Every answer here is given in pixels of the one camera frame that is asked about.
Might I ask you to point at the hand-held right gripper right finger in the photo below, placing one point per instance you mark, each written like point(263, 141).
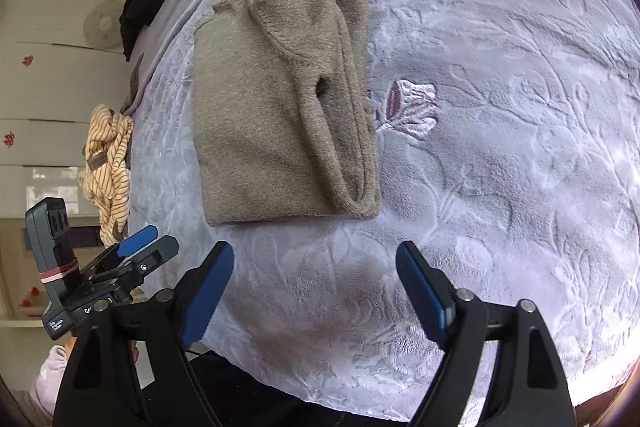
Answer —
point(425, 297)

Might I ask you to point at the yellow striped garment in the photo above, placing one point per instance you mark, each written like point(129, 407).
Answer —
point(107, 157)

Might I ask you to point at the red paper decoration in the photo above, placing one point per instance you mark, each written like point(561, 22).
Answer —
point(8, 139)
point(26, 61)

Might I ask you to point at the lilac embossed blanket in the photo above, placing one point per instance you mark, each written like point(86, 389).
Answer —
point(500, 157)

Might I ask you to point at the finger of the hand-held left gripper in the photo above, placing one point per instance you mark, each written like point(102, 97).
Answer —
point(159, 252)
point(136, 241)

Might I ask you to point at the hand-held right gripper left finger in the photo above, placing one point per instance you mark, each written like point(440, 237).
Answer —
point(202, 302)

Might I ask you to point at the white electric fan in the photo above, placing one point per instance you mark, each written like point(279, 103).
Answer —
point(102, 24)

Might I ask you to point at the olive knitted sweater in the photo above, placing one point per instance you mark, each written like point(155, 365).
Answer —
point(250, 132)

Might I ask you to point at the plain lilac bedsheet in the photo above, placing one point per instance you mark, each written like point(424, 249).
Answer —
point(170, 17)

